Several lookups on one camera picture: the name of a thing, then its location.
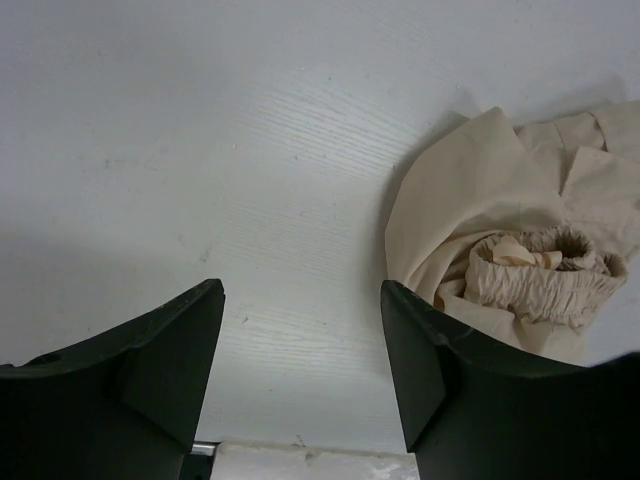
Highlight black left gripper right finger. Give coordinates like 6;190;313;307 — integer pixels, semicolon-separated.
380;280;639;479

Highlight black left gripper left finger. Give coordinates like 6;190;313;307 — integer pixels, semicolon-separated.
1;279;224;479

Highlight beige cargo trousers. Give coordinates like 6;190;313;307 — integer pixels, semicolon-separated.
385;101;639;365

